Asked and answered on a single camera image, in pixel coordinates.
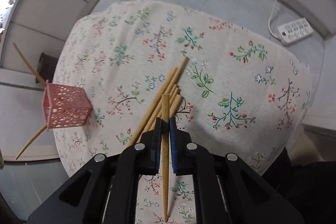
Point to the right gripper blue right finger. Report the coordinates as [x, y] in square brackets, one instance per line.
[175, 140]

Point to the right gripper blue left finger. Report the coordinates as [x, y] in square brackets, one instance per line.
[155, 148]

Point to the floral tablecloth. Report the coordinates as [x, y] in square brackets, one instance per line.
[237, 91]

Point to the pink perforated utensil holder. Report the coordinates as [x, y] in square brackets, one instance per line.
[65, 106]

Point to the dark woven waste bin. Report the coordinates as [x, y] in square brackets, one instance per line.
[46, 67]

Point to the white power strip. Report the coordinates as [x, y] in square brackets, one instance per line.
[294, 31]

